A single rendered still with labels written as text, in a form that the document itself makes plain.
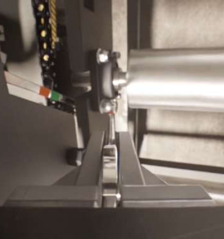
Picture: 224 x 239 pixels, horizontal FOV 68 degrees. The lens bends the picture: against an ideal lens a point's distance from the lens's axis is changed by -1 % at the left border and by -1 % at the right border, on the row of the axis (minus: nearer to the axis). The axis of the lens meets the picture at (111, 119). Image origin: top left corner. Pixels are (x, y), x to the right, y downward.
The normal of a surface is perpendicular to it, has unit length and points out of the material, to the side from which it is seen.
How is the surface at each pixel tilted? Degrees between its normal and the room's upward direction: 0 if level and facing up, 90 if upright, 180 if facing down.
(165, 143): 0
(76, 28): 0
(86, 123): 0
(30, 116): 90
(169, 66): 31
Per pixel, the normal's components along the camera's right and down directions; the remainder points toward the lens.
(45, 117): 0.96, 0.07
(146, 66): -0.24, -0.18
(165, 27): -0.26, 0.35
